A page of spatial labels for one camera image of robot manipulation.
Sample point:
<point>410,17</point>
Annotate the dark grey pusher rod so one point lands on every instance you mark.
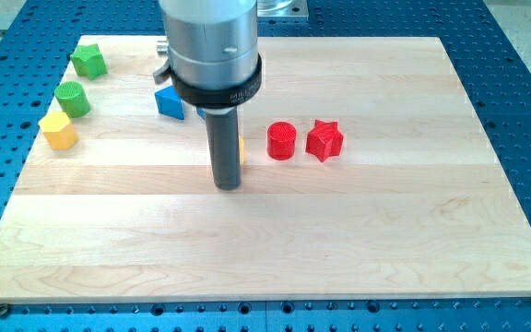
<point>223,140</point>

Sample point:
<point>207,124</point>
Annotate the metal base plate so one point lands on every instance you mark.
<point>283,10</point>

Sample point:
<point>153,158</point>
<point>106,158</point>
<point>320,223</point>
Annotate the red cylinder block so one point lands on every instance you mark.
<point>281,140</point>

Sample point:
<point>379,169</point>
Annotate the left board corner screw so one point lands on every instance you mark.
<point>4,310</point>

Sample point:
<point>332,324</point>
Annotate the yellow block behind rod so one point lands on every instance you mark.
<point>241,150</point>

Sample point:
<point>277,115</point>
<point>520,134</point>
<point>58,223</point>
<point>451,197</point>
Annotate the green cylinder block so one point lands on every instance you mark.
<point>72,99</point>

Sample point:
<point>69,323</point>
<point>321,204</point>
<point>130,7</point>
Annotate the black clamp ring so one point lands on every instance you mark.
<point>219,98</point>

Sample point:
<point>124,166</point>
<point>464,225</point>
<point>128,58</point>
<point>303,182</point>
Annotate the yellow hexagon block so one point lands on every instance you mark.
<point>58,130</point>

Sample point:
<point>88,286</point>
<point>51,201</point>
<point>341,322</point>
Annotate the blue block behind arm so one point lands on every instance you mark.
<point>201,113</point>

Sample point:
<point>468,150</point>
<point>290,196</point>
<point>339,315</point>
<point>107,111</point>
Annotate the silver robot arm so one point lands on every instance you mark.
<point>214,65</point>

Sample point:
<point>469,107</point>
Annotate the blue triangle block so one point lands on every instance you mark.
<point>169,103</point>

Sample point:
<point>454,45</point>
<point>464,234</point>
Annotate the green star block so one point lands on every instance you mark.
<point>88,61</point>

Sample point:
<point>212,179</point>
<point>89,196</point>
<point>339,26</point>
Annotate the red star block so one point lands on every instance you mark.
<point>324,140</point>

